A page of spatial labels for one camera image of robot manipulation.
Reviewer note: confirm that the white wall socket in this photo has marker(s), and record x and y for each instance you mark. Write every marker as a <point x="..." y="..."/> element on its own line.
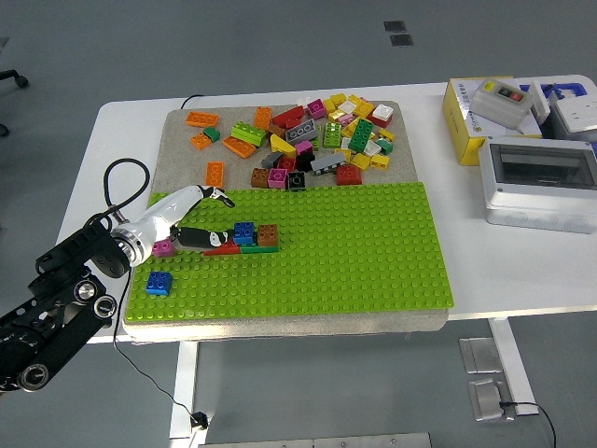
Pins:
<point x="578" y="116"/>

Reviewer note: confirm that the black square brick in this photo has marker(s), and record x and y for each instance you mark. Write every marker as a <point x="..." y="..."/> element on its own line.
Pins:
<point x="296" y="181"/>

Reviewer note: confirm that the grey push-button switch box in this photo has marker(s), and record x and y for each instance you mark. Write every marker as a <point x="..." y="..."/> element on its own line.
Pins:
<point x="490" y="107"/>

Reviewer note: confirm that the lime green long brick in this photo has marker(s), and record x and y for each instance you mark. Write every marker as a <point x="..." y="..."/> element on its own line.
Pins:
<point x="249" y="132"/>

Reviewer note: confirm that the red brick with white top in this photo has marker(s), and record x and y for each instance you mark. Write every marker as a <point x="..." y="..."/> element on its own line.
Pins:
<point x="381" y="112"/>

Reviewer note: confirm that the grey long narrow brick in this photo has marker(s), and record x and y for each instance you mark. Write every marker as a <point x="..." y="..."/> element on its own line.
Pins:
<point x="329" y="163"/>

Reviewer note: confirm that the red square brick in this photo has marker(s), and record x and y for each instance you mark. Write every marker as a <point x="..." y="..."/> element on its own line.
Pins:
<point x="287" y="163"/>
<point x="348" y="175"/>

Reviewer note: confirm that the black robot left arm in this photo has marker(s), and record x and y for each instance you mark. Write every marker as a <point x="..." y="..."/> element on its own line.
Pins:
<point x="100" y="263"/>

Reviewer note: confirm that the silver floor plate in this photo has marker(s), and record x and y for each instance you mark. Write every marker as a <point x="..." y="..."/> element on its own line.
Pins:
<point x="487" y="399"/>
<point x="480" y="354"/>

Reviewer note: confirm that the white switch panel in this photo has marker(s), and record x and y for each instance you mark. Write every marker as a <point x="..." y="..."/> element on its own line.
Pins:
<point x="541" y="102"/>

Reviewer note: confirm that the green flat long brick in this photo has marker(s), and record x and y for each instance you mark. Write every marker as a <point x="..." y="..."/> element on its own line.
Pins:
<point x="263" y="249"/>

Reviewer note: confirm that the black office chair base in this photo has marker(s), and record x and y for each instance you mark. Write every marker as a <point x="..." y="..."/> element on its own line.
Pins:
<point x="18" y="80"/>

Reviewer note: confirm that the magenta square brick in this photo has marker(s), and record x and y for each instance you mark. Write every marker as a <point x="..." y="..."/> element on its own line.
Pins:
<point x="316" y="108"/>
<point x="303" y="147"/>
<point x="164" y="248"/>
<point x="277" y="178"/>

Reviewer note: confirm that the black and blue plug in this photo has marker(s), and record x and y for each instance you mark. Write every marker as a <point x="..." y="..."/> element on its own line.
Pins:
<point x="199" y="420"/>

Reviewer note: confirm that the dark green long brick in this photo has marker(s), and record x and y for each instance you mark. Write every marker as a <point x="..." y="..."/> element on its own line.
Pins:
<point x="362" y="135"/>

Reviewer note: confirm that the dark grey small brick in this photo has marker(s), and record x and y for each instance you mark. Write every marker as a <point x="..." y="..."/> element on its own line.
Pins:
<point x="271" y="160"/>

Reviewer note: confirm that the small green brick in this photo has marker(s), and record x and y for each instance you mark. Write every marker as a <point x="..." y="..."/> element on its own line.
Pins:
<point x="385" y="146"/>
<point x="212" y="135"/>

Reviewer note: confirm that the small orange brick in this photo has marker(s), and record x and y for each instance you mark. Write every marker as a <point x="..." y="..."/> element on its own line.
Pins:
<point x="200" y="141"/>

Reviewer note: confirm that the dark floor cover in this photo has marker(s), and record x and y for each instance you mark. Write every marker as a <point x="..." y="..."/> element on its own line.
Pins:
<point x="401" y="39"/>
<point x="395" y="25"/>

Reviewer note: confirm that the grey brick with holes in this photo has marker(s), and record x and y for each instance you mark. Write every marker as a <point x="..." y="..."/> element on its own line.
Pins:
<point x="302" y="131"/>

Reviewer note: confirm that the long grey metal plate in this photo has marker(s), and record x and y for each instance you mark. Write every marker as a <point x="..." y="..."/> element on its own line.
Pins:
<point x="317" y="441"/>

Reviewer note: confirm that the orange flat long brick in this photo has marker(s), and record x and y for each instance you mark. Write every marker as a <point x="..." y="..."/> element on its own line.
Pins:
<point x="215" y="174"/>
<point x="263" y="116"/>
<point x="202" y="119"/>
<point x="239" y="147"/>

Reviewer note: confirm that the red flat long brick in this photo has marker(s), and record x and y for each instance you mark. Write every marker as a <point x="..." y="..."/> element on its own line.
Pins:
<point x="226" y="248"/>

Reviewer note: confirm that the brown square brick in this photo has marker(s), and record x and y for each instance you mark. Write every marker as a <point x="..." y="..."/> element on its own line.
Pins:
<point x="259" y="178"/>
<point x="267" y="234"/>

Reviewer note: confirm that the pale pink brick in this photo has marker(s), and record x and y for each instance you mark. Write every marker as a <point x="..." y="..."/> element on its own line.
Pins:
<point x="346" y="118"/>

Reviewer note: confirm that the yellow cardboard box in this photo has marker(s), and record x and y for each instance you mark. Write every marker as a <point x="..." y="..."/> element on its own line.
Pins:
<point x="459" y="121"/>

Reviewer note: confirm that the blue square brick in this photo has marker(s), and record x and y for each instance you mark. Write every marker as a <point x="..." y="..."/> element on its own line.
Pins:
<point x="159" y="283"/>
<point x="243" y="232"/>

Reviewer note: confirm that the white enclosure with clear lid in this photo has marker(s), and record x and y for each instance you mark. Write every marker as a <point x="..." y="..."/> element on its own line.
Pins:
<point x="527" y="205"/>

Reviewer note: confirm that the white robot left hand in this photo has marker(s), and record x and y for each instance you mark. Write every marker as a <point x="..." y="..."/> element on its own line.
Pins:
<point x="168" y="210"/>

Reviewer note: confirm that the grey-brown mat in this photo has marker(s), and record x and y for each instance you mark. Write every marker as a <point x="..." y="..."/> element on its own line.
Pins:
<point x="186" y="158"/>

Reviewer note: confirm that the lime green studded baseplate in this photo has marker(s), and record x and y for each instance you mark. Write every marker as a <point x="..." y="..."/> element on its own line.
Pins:
<point x="326" y="256"/>

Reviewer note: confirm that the small yellow brick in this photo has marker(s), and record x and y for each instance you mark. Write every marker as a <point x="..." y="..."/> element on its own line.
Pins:
<point x="345" y="154"/>
<point x="329" y="106"/>

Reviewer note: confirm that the white table leg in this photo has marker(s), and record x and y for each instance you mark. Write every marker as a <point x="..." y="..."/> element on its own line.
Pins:
<point x="510" y="364"/>
<point x="184" y="387"/>

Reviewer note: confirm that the yellow curved brick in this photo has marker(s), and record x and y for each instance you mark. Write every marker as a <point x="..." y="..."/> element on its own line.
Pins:
<point x="282" y="144"/>

